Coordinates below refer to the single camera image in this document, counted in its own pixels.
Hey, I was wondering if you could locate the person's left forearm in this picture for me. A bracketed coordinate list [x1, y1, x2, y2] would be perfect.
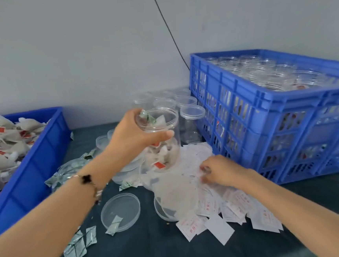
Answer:
[0, 161, 131, 257]

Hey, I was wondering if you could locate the thin beaded bracelet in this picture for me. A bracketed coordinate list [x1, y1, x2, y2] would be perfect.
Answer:
[76, 171, 106, 207]

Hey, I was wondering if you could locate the person's left hand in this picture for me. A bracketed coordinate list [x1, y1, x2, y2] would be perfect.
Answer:
[100, 106, 177, 172]

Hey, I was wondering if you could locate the white mesh tea bag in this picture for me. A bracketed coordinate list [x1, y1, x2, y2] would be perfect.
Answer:
[142, 139, 181, 172]

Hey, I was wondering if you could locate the blue slatted crate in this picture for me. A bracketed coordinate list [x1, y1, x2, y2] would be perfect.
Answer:
[187, 41, 339, 191]

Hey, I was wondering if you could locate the blue plastic tray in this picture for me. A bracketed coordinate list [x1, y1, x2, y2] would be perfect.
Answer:
[0, 106, 80, 240]

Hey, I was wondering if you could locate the clear plastic jar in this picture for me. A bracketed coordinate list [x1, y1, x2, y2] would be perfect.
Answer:
[134, 105, 184, 173]

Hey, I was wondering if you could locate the person's right forearm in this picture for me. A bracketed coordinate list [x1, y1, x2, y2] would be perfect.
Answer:
[238, 162, 339, 257]

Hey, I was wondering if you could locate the group of lidded jars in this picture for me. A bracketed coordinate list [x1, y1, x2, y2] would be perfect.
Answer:
[132, 85, 210, 151]

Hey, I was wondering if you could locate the pile of white label papers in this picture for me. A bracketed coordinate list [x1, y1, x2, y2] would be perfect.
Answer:
[139, 137, 285, 253]

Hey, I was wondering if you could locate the person's right hand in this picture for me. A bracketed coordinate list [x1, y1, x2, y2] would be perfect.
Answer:
[198, 152, 254, 193]

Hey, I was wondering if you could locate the black cable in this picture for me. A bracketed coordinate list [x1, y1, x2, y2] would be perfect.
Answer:
[150, 0, 190, 74]

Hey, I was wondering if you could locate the pile of tea bags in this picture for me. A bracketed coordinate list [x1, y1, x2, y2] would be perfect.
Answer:
[0, 110, 55, 208]

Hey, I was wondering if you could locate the pile of green desiccant packets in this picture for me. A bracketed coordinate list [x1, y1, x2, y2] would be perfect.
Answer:
[41, 145, 140, 257]

